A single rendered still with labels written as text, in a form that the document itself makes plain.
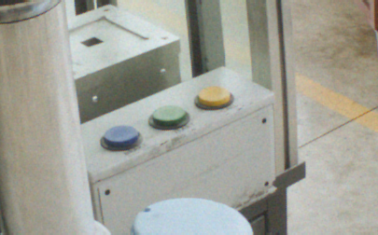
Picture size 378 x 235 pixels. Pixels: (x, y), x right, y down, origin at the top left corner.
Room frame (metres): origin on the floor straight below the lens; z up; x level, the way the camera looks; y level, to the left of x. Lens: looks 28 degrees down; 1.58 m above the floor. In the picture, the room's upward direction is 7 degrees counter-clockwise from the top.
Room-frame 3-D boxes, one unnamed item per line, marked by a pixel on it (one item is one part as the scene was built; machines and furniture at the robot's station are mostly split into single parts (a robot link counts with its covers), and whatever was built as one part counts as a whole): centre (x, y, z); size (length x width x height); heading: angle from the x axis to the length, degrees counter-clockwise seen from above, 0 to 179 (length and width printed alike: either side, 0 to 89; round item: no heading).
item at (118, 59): (1.50, 0.04, 0.82); 0.18 x 0.18 x 0.15; 31
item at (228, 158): (1.26, -0.04, 0.82); 0.28 x 0.11 x 0.15; 121
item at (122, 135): (1.22, 0.01, 0.90); 0.04 x 0.04 x 0.02
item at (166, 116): (1.25, -0.05, 0.90); 0.04 x 0.04 x 0.02
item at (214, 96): (1.29, -0.11, 0.90); 0.04 x 0.04 x 0.02
